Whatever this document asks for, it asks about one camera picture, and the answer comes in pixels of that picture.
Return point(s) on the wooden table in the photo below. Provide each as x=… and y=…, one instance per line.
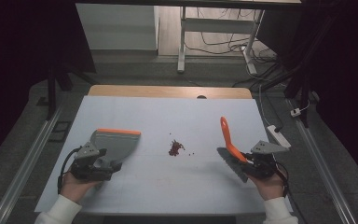
x=155, y=91

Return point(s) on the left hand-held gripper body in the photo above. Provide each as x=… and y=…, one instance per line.
x=85, y=152

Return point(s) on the small white adapter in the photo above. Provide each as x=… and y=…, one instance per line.
x=295, y=112

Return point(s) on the white table cover sheet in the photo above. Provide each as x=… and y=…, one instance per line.
x=167, y=118

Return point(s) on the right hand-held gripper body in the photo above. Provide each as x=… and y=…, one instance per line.
x=268, y=147

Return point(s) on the black floor plate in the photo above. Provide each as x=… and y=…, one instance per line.
x=60, y=130

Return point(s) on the white cabinet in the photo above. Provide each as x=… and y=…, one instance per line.
x=118, y=26

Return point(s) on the aluminium floor rail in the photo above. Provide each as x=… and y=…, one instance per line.
x=28, y=161
x=323, y=161

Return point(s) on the person's right hand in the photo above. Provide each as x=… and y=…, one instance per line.
x=272, y=186

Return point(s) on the white power strip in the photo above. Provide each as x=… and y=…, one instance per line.
x=279, y=136

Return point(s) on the person's left hand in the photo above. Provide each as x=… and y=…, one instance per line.
x=74, y=188

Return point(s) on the pile of red beans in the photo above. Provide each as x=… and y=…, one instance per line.
x=175, y=148

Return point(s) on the white desk frame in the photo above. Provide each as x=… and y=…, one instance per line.
x=217, y=25

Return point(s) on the black metal stand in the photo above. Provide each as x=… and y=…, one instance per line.
x=304, y=77
x=52, y=90

